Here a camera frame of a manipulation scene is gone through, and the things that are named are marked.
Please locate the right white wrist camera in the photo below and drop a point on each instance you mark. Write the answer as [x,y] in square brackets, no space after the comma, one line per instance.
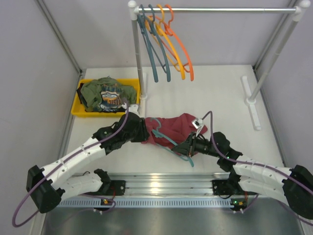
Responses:
[198,124]

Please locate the green graphic t-shirt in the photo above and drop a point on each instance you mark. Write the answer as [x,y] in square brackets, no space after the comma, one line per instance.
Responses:
[129,92]

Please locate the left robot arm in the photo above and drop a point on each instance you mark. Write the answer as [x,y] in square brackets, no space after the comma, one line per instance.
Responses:
[53,183]

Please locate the perforated cable duct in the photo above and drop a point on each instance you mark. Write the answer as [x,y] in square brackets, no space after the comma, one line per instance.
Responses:
[85,202]

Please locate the yellow plastic bin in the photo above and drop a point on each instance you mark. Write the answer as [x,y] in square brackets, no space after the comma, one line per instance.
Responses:
[79,110]

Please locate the aluminium rail frame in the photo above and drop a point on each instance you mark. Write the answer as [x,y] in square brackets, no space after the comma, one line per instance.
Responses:
[168,184]

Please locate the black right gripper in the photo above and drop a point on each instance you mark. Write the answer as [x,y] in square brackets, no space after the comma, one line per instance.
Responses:
[188,148]

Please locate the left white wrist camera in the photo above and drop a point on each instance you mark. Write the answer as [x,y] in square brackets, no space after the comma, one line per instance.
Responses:
[133,108]

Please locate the orange hanger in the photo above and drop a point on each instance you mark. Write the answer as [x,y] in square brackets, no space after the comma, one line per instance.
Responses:
[164,33]

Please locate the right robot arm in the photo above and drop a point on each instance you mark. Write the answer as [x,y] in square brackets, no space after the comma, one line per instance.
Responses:
[290,186]

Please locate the yellow hanger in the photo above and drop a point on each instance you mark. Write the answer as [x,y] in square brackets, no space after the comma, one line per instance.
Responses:
[158,52]

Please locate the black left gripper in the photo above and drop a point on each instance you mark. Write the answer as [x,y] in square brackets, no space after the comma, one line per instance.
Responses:
[143,129]

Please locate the red tank top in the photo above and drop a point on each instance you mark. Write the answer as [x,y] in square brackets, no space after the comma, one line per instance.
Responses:
[175,128]

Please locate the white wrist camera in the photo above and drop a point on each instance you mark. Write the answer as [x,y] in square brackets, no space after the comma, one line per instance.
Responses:
[133,108]
[198,124]

